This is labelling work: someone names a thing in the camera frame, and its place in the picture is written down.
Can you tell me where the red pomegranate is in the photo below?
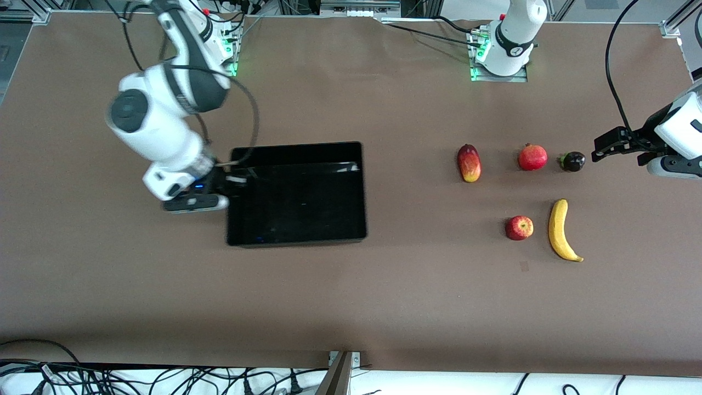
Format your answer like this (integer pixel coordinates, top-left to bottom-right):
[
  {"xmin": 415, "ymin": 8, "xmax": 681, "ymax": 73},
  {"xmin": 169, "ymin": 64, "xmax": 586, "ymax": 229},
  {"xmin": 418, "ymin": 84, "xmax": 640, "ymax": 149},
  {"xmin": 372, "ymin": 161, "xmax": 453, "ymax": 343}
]
[{"xmin": 518, "ymin": 143, "xmax": 548, "ymax": 172}]

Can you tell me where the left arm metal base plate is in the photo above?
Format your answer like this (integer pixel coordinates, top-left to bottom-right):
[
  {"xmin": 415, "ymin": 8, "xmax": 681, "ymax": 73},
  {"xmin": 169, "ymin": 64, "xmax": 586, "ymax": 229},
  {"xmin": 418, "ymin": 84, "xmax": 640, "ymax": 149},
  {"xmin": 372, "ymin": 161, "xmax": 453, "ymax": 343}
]
[{"xmin": 469, "ymin": 27, "xmax": 529, "ymax": 83}]

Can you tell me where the black base power cable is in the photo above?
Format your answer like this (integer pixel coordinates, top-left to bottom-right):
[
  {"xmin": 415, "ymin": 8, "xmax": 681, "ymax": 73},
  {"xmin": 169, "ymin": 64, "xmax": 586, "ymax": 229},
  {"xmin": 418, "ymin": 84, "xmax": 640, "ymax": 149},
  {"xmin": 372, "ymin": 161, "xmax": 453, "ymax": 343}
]
[{"xmin": 390, "ymin": 23, "xmax": 483, "ymax": 47}]

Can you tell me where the metal camera stand pole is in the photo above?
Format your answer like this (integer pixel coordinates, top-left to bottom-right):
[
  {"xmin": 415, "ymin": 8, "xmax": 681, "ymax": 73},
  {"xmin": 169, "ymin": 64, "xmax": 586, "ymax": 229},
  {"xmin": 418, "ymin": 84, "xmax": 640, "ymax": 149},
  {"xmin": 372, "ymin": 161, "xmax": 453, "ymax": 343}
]
[{"xmin": 315, "ymin": 350, "xmax": 363, "ymax": 395}]

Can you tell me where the red apple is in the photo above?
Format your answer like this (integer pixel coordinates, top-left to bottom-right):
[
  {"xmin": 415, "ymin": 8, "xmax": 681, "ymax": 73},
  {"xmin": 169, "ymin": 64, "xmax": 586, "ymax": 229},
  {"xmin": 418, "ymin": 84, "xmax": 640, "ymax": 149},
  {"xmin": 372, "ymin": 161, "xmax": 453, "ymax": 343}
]
[{"xmin": 505, "ymin": 216, "xmax": 534, "ymax": 241}]

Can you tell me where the white power strip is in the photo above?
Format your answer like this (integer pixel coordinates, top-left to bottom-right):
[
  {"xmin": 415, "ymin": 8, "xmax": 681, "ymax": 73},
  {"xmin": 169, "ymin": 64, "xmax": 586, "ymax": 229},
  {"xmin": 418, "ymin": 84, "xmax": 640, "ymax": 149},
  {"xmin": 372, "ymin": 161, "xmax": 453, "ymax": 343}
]
[{"xmin": 321, "ymin": 0, "xmax": 401, "ymax": 18}]

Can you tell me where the aluminium frame profile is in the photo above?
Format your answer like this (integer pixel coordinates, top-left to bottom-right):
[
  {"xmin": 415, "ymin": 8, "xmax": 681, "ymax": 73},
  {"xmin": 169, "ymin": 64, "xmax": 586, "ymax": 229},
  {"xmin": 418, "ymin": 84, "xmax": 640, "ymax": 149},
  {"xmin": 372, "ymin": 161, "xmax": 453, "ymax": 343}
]
[
  {"xmin": 0, "ymin": 0, "xmax": 53, "ymax": 25},
  {"xmin": 661, "ymin": 0, "xmax": 702, "ymax": 39}
]

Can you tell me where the brown table cover sheet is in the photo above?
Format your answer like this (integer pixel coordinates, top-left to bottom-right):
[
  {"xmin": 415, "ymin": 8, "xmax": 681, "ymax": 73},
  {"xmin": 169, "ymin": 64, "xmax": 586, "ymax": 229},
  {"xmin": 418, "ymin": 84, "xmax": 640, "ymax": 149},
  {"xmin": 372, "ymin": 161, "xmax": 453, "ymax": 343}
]
[{"xmin": 0, "ymin": 11, "xmax": 702, "ymax": 379}]

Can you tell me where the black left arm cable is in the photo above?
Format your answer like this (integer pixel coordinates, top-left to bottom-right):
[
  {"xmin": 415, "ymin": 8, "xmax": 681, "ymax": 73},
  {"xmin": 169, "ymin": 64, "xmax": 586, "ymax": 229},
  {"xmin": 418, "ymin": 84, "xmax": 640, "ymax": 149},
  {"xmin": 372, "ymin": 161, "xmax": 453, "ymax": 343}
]
[{"xmin": 605, "ymin": 0, "xmax": 641, "ymax": 138}]

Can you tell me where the yellow banana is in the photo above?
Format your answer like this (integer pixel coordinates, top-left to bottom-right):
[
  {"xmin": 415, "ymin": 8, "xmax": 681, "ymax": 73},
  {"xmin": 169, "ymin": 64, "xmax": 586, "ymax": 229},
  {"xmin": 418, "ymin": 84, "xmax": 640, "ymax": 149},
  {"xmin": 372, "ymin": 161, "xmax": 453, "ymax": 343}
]
[{"xmin": 548, "ymin": 199, "xmax": 585, "ymax": 263}]

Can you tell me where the red yellow mango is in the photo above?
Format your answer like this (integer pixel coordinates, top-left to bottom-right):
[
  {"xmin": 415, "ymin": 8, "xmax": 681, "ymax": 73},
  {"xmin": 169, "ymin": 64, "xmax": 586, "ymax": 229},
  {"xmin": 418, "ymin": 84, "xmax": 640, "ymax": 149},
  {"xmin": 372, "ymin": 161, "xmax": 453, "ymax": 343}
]
[{"xmin": 457, "ymin": 144, "xmax": 482, "ymax": 183}]

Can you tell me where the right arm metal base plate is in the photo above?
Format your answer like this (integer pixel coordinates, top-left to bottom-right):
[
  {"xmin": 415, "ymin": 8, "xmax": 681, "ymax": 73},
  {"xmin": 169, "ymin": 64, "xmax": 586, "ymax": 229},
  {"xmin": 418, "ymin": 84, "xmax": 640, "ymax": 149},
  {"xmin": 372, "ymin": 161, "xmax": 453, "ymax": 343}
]
[{"xmin": 218, "ymin": 25, "xmax": 240, "ymax": 77}]

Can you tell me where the black right arm cable loop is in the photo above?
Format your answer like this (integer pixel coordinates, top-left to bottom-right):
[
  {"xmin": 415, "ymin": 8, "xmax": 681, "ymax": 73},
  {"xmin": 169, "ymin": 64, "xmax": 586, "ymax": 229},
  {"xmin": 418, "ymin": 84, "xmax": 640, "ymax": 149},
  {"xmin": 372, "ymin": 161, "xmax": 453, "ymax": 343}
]
[{"xmin": 163, "ymin": 64, "xmax": 261, "ymax": 165}]

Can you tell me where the black plastic box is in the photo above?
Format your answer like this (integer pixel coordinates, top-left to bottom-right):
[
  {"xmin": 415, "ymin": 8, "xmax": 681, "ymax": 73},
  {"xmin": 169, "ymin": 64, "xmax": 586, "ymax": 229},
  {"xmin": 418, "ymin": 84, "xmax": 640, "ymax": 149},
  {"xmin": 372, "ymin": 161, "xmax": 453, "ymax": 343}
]
[{"xmin": 226, "ymin": 142, "xmax": 367, "ymax": 247}]

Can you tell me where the dark purple mangosteen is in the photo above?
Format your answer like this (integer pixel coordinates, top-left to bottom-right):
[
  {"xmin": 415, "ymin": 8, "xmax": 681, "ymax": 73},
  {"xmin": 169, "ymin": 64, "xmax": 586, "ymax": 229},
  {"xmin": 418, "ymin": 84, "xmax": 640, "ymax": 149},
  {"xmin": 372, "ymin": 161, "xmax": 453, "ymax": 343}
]
[{"xmin": 558, "ymin": 151, "xmax": 586, "ymax": 173}]

